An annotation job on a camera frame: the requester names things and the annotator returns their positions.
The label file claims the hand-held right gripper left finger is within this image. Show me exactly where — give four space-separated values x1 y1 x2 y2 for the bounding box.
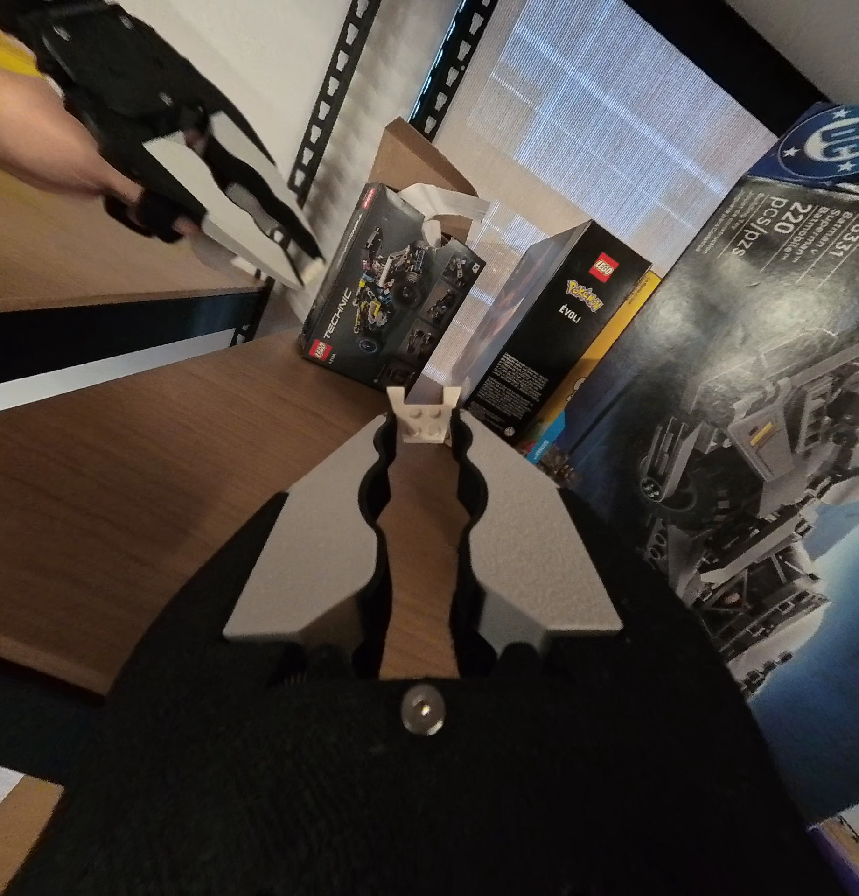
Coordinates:
224 416 398 652

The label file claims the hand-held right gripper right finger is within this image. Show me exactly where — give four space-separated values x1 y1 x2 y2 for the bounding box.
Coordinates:
455 416 623 656

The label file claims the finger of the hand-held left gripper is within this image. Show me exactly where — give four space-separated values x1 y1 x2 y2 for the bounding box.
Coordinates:
147 138 297 288
192 115 327 270

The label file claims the black metal rack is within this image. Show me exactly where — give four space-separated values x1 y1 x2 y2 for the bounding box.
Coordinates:
0 0 859 390

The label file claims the black racing car toy box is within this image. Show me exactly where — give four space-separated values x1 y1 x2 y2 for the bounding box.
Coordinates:
301 119 493 390

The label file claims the dark wooden shelf board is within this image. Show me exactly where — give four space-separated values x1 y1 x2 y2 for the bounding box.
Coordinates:
0 329 542 694

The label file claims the small pale plastic piece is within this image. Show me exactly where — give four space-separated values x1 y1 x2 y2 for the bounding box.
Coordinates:
388 385 465 449

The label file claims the black toy box yellow emblem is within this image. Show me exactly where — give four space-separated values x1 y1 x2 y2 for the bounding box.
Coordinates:
556 98 859 827

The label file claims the person's left hand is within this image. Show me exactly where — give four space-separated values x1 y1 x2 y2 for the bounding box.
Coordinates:
0 63 150 204

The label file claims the brown wooden shelf board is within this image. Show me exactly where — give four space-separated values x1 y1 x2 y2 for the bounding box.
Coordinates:
0 161 269 312

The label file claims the dark blue toy box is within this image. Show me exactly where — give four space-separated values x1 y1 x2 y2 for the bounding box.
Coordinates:
465 220 651 435

